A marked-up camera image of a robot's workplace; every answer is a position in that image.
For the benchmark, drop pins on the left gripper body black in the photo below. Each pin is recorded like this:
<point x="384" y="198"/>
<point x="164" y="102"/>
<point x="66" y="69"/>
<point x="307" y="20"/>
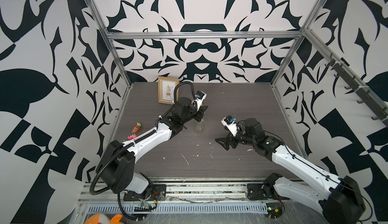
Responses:
<point x="191" y="115"/>

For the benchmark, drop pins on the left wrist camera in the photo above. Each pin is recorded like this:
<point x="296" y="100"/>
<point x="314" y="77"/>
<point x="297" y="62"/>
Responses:
<point x="200" y="96"/>

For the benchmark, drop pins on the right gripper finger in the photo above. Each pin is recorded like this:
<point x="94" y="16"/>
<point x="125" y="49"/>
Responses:
<point x="227" y="145"/>
<point x="223" y="141"/>

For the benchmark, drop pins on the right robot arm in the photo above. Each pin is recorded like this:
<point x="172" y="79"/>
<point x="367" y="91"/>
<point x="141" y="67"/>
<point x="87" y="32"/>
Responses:
<point x="338" y="199"/>

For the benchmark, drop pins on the clear glass bottle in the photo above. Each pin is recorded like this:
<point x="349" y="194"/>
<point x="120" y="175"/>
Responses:
<point x="199" y="127"/>

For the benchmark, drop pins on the right circuit board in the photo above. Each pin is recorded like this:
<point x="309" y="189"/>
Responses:
<point x="275" y="211"/>

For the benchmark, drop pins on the black wall hook rack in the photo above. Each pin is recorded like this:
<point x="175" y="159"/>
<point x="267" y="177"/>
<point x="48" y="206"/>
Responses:
<point x="366" y="95"/>

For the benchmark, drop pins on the orange plush toy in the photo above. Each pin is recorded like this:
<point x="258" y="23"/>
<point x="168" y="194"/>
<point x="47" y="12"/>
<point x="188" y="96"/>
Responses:
<point x="101" y="218"/>

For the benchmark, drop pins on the left circuit board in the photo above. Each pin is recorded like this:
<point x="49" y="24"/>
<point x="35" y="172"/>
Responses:
<point x="145" y="207"/>

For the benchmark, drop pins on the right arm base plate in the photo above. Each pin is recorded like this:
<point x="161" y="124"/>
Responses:
<point x="262" y="192"/>

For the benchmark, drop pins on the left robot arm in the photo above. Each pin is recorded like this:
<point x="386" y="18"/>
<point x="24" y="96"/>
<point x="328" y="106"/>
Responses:
<point x="115" y="171"/>

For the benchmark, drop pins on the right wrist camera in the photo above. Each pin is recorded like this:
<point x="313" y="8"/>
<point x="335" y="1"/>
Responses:
<point x="230" y="123"/>

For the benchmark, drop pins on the circuit board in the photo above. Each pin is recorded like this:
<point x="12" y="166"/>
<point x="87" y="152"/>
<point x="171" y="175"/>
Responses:
<point x="145" y="207"/>
<point x="275" y="211"/>

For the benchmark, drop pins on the wooden picture frame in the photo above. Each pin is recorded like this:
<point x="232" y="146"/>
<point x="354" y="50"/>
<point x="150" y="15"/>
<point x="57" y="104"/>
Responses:
<point x="166" y="87"/>

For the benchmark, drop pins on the aluminium mounting rail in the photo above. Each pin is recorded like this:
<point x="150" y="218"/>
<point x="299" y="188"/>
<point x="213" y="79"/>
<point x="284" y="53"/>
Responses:
<point x="204" y="190"/>

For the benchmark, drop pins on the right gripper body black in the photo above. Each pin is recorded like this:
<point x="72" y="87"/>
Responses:
<point x="240" y="137"/>

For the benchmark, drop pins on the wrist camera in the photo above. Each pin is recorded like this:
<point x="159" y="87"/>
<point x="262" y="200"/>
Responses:
<point x="230" y="123"/>
<point x="200" y="96"/>

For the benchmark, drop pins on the white slotted cable duct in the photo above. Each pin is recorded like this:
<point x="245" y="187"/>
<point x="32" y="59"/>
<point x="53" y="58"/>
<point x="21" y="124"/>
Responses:
<point x="183" y="208"/>

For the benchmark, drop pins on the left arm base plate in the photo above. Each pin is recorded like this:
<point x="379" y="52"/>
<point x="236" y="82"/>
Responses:
<point x="152" y="192"/>

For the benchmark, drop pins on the colourful toy keychain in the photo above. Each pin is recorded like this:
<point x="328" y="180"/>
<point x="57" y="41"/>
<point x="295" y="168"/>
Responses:
<point x="134" y="132"/>

